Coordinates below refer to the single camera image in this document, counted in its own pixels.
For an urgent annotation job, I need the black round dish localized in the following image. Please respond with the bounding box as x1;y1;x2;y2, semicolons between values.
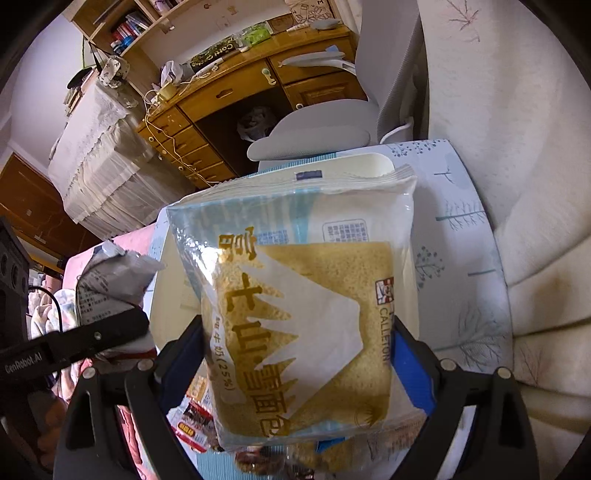
67;67;95;90

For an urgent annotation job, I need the floral pouch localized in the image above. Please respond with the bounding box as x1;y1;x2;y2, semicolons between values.
99;55;130;88

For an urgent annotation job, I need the silver grey snack packet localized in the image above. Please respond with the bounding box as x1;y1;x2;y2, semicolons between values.
74;240;167;333

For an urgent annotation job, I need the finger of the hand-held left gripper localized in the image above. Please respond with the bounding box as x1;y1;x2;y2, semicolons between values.
46;308;151;370

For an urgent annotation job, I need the toast bread packet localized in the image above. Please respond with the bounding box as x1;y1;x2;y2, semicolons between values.
166;166;421;462

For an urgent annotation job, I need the lace covered cabinet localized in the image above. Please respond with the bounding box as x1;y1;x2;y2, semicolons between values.
46;80;195;236

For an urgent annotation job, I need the person's left hand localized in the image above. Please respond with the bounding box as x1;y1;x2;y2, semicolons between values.
28;397;75;472

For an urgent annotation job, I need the wooden desk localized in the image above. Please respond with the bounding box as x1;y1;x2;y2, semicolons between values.
136;28;370;190

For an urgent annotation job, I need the green packet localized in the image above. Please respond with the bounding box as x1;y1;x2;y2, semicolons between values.
238;23;273;47

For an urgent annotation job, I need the row of books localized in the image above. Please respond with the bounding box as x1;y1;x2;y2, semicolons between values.
111;11;162;54

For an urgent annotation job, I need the white plastic bin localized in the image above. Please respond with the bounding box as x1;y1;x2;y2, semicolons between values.
148;152;398;361

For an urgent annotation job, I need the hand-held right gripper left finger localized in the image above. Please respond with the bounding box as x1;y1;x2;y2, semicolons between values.
53;318;218;480

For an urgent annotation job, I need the grey pouch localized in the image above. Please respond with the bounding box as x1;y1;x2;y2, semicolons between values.
302;16;340;31

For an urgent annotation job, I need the red label snack packet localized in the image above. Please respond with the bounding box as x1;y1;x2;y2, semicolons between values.
168;397;218;455

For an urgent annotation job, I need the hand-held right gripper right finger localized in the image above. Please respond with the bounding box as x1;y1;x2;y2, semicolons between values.
390;316;541;480

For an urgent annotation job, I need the white plastic bag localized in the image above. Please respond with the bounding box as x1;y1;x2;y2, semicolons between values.
161;60;192;81

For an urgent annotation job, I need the dark printed packet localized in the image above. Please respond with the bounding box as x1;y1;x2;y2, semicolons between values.
189;39;241;68

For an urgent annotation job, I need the black plastic bag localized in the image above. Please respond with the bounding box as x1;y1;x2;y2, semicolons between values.
236;106;278;141

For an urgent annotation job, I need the wooden door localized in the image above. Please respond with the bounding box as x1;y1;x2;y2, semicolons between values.
0;152;100;273

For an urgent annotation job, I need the wooden bookshelf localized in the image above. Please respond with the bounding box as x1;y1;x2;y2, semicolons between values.
62;0;342;61

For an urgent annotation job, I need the cream quilt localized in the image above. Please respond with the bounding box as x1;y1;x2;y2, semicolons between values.
416;0;591;480

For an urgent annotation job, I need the grey office chair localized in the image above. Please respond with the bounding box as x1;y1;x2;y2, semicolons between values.
246;0;432;174

